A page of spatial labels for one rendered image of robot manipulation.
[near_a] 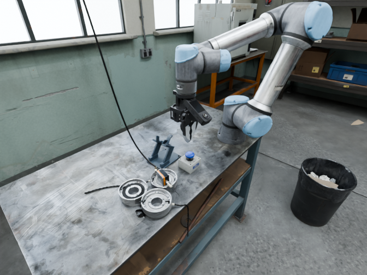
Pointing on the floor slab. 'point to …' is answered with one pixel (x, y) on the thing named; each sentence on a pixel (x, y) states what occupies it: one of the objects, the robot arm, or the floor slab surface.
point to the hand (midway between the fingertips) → (189, 140)
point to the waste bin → (320, 191)
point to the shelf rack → (337, 41)
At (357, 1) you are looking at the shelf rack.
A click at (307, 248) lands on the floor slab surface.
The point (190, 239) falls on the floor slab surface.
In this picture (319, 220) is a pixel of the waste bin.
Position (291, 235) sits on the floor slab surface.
